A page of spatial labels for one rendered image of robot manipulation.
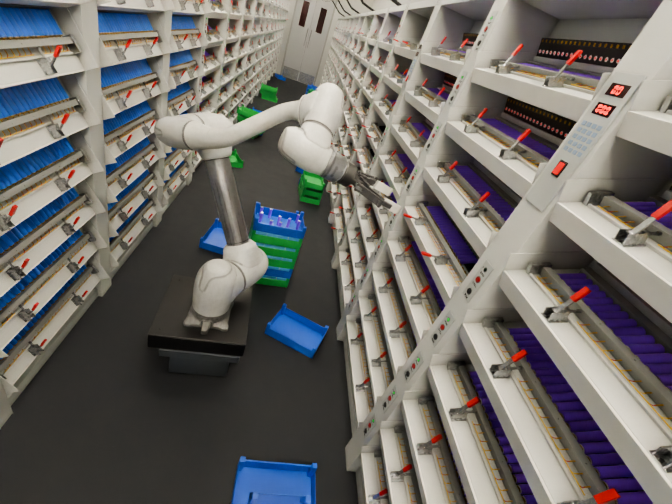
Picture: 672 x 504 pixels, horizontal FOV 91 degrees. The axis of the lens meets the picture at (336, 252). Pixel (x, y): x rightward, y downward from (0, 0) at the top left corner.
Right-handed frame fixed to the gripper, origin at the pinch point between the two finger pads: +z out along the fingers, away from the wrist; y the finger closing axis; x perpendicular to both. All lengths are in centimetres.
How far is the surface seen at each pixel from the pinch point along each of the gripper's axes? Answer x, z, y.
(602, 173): 38, 16, 40
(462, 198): 12.3, 20.8, 0.2
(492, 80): 45.5, 9.7, -14.0
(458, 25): 67, 18, -100
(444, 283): -8.5, 21.1, 23.2
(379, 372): -63, 36, 17
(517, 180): 27.2, 13.5, 24.4
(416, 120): 19, 28, -100
